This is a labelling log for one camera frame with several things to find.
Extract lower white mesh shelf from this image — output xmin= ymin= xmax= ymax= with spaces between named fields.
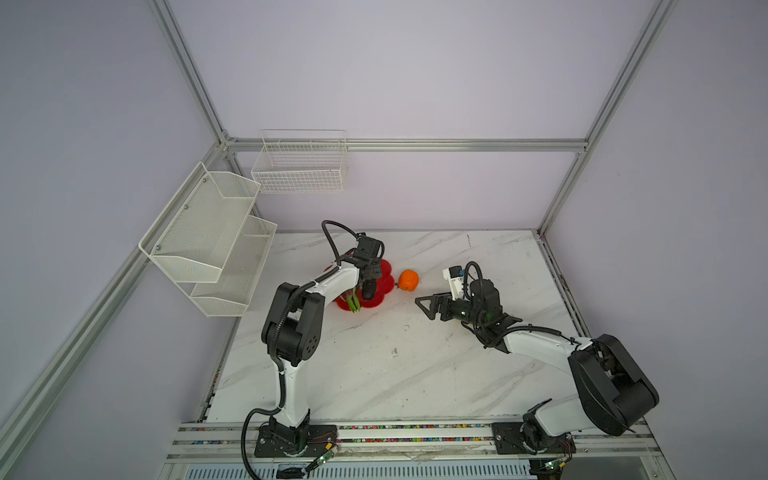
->
xmin=190 ymin=215 xmax=277 ymax=317

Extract pink dragon fruit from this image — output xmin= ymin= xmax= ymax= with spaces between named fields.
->
xmin=342 ymin=288 xmax=361 ymax=313

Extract red flower-shaped fruit bowl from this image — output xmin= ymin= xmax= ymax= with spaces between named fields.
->
xmin=334 ymin=259 xmax=395 ymax=312

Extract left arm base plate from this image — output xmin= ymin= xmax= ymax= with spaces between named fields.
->
xmin=252 ymin=424 xmax=338 ymax=459

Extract upper white mesh shelf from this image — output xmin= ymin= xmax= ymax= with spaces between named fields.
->
xmin=138 ymin=163 xmax=260 ymax=284

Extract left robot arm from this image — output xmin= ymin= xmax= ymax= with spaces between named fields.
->
xmin=261 ymin=234 xmax=385 ymax=428

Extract aluminium rail at front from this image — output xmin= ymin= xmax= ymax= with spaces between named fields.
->
xmin=163 ymin=418 xmax=663 ymax=463

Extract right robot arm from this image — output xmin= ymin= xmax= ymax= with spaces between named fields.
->
xmin=415 ymin=279 xmax=660 ymax=453

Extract black corrugated left cable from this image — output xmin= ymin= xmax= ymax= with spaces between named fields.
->
xmin=241 ymin=219 xmax=361 ymax=480

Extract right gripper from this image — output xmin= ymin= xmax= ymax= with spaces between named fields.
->
xmin=414 ymin=289 xmax=484 ymax=328

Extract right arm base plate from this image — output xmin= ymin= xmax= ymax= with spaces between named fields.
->
xmin=491 ymin=421 xmax=575 ymax=455

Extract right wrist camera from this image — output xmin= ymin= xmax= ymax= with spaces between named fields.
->
xmin=442 ymin=266 xmax=465 ymax=300

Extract orange fake fruit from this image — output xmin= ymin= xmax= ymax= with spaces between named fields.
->
xmin=397 ymin=269 xmax=420 ymax=292

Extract white mesh shelf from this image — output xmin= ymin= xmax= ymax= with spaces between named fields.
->
xmin=190 ymin=215 xmax=277 ymax=317
xmin=138 ymin=163 xmax=260 ymax=284

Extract white wire basket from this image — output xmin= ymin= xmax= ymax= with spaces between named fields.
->
xmin=251 ymin=129 xmax=348 ymax=194

